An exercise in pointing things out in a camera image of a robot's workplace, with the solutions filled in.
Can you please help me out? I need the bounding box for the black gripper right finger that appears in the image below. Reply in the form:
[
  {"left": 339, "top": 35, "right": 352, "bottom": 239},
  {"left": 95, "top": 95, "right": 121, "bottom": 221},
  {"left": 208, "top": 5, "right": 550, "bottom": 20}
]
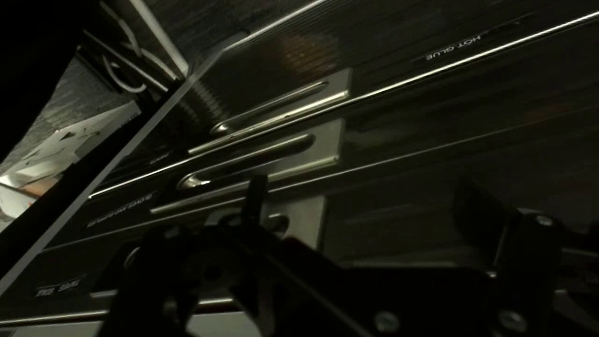
[{"left": 451, "top": 179, "right": 599, "bottom": 337}]

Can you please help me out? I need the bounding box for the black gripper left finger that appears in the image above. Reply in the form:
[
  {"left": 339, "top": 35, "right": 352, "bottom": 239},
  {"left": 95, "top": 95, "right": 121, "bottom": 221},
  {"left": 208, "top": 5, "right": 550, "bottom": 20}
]
[{"left": 99, "top": 176, "right": 350, "bottom": 337}]

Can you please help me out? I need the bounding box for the black lower cabinet front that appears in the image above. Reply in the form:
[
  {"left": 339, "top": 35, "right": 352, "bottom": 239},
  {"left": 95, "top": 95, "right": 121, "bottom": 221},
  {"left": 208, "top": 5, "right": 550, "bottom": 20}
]
[{"left": 0, "top": 0, "right": 599, "bottom": 337}]

